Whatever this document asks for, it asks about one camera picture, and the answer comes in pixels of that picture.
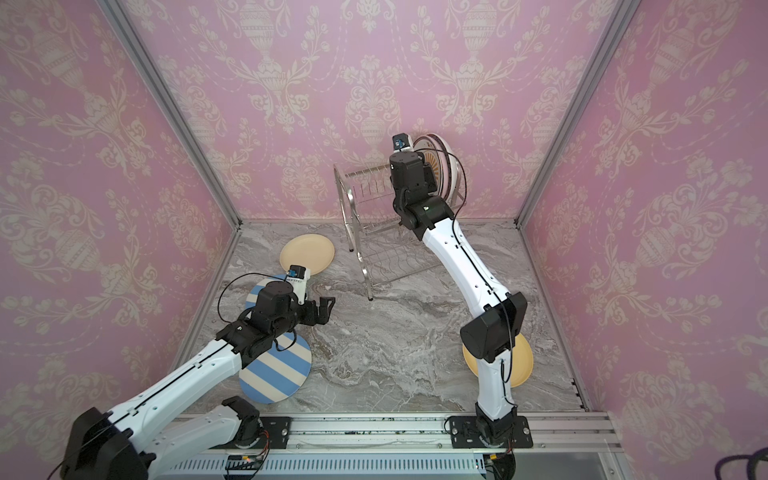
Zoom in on sunburst pattern plate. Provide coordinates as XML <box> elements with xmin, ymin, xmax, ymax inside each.
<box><xmin>414</xmin><ymin>135</ymin><xmax>443</xmax><ymax>195</ymax></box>
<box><xmin>435</xmin><ymin>135</ymin><xmax>452</xmax><ymax>202</ymax></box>

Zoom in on petal pattern plate orange rim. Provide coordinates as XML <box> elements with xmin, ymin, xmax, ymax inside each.
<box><xmin>446</xmin><ymin>143</ymin><xmax>466</xmax><ymax>211</ymax></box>

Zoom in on blue striped plate front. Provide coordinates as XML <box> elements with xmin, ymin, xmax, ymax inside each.
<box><xmin>239</xmin><ymin>333</ymin><xmax>312</xmax><ymax>404</ymax></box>

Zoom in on blue striped plate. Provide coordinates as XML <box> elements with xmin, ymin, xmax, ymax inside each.
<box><xmin>245</xmin><ymin>275</ymin><xmax>285</xmax><ymax>308</ymax></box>
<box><xmin>239</xmin><ymin>333</ymin><xmax>312</xmax><ymax>404</ymax></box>

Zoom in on chrome wire dish rack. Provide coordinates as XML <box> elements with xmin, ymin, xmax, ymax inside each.
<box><xmin>333</xmin><ymin>163</ymin><xmax>440</xmax><ymax>300</ymax></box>

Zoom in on yellow plate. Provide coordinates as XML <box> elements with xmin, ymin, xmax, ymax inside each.
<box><xmin>462</xmin><ymin>333</ymin><xmax>534</xmax><ymax>388</ymax></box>

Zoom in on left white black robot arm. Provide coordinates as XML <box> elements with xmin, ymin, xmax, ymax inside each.
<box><xmin>52</xmin><ymin>278</ymin><xmax>336</xmax><ymax>479</ymax></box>

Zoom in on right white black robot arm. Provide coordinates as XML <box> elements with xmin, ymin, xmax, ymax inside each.
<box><xmin>389</xmin><ymin>149</ymin><xmax>528</xmax><ymax>446</ymax></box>

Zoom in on cream plate back left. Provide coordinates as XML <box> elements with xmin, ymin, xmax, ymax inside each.
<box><xmin>279</xmin><ymin>234</ymin><xmax>335</xmax><ymax>275</ymax></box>

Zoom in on blue striped plate rear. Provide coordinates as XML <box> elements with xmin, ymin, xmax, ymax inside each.
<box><xmin>245</xmin><ymin>275</ymin><xmax>285</xmax><ymax>308</ymax></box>

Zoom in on black object bottom right corner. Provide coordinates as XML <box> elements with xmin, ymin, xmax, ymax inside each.
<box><xmin>714</xmin><ymin>447</ymin><xmax>768</xmax><ymax>480</ymax></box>

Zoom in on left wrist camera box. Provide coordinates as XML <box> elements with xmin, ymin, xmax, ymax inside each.
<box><xmin>285</xmin><ymin>265</ymin><xmax>311</xmax><ymax>305</ymax></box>

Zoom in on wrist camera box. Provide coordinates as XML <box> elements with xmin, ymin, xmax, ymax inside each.
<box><xmin>392</xmin><ymin>133</ymin><xmax>413</xmax><ymax>152</ymax></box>
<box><xmin>285</xmin><ymin>265</ymin><xmax>311</xmax><ymax>305</ymax></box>

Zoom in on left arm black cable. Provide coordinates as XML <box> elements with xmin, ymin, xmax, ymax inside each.
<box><xmin>216</xmin><ymin>272</ymin><xmax>298</xmax><ymax>353</ymax></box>

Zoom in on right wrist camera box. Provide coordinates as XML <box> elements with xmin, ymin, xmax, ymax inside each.
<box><xmin>392</xmin><ymin>133</ymin><xmax>413</xmax><ymax>152</ymax></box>

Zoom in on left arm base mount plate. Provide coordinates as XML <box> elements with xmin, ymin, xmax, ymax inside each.
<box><xmin>212</xmin><ymin>415</ymin><xmax>293</xmax><ymax>451</ymax></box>

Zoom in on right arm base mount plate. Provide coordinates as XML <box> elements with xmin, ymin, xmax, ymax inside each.
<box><xmin>444</xmin><ymin>415</ymin><xmax>534</xmax><ymax>450</ymax></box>

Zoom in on right aluminium corner post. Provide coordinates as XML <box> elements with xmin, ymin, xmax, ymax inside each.
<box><xmin>516</xmin><ymin>0</ymin><xmax>640</xmax><ymax>230</ymax></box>

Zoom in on aluminium corner post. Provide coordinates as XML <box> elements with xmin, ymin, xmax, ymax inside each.
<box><xmin>96</xmin><ymin>0</ymin><xmax>242</xmax><ymax>230</ymax></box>
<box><xmin>516</xmin><ymin>0</ymin><xmax>640</xmax><ymax>230</ymax></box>

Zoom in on aluminium front rail frame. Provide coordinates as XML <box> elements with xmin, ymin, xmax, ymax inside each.
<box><xmin>155</xmin><ymin>412</ymin><xmax>632</xmax><ymax>479</ymax></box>

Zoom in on left aluminium corner post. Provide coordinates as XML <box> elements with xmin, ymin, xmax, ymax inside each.
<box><xmin>96</xmin><ymin>0</ymin><xmax>242</xmax><ymax>230</ymax></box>

